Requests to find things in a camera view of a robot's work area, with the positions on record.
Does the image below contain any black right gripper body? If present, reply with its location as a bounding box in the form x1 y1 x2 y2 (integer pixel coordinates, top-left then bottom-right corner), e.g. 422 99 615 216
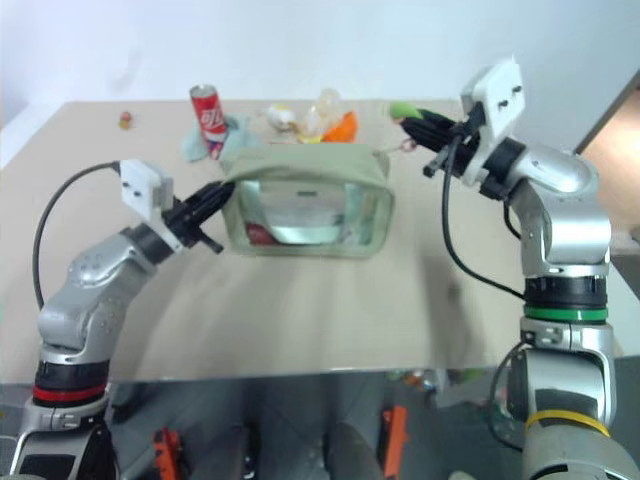
422 107 494 181

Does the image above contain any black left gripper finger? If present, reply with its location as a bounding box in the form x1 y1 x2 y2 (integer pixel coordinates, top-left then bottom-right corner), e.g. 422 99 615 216
187 180 235 209
195 185 237 224

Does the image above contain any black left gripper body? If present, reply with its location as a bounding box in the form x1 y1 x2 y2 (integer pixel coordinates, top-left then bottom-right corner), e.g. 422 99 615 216
160 198 225 254

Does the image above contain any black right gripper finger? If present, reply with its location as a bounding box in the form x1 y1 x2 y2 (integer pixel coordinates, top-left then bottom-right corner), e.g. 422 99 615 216
400 117 454 154
410 109 461 135

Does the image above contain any green plush keychain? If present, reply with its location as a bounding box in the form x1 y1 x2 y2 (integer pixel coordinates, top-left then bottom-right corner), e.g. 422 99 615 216
388 101 422 122

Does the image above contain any green pouch with clear window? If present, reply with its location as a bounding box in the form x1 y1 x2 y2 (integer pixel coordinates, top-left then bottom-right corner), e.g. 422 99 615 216
219 142 396 260

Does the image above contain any teal cloth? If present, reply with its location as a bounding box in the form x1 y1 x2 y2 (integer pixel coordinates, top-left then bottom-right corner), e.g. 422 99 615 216
180 114 260 164

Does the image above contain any red cola can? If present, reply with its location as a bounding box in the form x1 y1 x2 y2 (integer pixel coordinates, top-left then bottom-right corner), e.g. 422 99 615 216
188 84 230 161

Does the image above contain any orange plastic piece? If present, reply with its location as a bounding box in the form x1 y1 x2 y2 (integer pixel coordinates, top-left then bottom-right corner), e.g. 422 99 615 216
322 111 361 144

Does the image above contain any brown wooden furniture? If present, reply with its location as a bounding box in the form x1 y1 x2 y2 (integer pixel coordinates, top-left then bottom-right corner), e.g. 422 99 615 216
573 68 640 261

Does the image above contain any orange tool on floor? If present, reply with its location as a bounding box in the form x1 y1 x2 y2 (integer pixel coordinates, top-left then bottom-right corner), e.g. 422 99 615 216
381 405 410 464
151 427 185 480

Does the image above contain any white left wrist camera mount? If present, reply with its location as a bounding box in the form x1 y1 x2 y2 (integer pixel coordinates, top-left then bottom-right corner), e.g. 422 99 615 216
118 159 184 251

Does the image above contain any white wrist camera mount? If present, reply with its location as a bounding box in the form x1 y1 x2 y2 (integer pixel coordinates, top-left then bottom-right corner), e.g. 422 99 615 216
118 159 184 251
459 53 526 185

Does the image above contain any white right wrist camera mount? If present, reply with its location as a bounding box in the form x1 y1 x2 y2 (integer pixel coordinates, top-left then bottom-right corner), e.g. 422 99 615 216
459 53 526 185

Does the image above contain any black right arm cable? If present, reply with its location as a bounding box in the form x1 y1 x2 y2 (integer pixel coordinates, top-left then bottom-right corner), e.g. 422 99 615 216
441 134 527 301

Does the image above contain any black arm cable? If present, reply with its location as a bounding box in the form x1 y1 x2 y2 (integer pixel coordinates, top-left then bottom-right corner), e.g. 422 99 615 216
441 134 527 301
31 160 122 309

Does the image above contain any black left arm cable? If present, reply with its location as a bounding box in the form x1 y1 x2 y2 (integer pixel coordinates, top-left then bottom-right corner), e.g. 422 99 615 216
31 160 122 309

